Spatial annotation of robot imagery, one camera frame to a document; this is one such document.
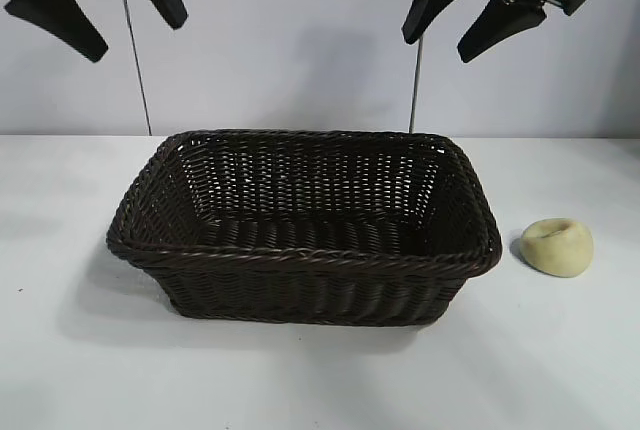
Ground dark brown woven basket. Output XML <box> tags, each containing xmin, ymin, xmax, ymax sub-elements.
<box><xmin>105</xmin><ymin>128</ymin><xmax>504</xmax><ymax>327</ymax></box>

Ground pale yellow egg yolk pastry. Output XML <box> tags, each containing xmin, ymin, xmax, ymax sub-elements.
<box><xmin>519</xmin><ymin>217</ymin><xmax>595</xmax><ymax>280</ymax></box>

